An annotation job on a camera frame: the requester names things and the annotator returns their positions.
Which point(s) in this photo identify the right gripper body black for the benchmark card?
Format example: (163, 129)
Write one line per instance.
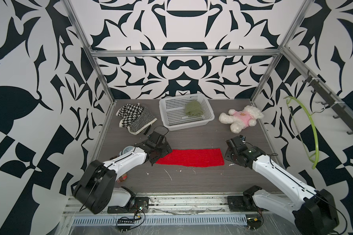
(231, 156)

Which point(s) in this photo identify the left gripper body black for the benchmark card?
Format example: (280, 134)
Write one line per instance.
(163, 151)

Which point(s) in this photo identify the red knitted scarf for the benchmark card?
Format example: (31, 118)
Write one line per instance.
(194, 158)

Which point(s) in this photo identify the green knitted scarf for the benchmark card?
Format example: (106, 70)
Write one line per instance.
(194, 109)

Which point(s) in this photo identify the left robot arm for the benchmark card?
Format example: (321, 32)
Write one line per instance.
(96, 189)

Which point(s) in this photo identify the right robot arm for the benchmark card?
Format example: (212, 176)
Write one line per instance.
(313, 212)

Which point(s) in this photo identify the black white houndstooth scarf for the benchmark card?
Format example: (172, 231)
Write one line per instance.
(136, 118)

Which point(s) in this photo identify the white plastic basket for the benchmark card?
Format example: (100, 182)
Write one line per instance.
(173, 111)

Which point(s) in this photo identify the light blue alarm clock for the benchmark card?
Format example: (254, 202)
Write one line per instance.
(127, 151)

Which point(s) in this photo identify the white teddy bear pink shirt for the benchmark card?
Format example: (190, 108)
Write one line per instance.
(240, 120)

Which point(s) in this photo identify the black connector hub right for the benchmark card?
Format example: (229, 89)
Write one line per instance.
(254, 223)

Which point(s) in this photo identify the black connector hub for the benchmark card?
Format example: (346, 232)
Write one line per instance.
(254, 223)
(125, 221)

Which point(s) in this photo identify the green clothes hanger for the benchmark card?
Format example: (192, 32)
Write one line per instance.
(308, 136)

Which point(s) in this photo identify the black connector hub left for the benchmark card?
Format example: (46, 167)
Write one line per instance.
(125, 221)

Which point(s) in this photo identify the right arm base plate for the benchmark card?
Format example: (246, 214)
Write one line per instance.
(243, 203)

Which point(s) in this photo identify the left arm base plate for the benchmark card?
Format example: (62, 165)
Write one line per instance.
(135, 204)

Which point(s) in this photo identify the white slotted cable duct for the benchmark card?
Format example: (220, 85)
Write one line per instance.
(166, 220)

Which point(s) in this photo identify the grey wall hook rail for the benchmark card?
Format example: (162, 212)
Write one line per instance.
(330, 99)

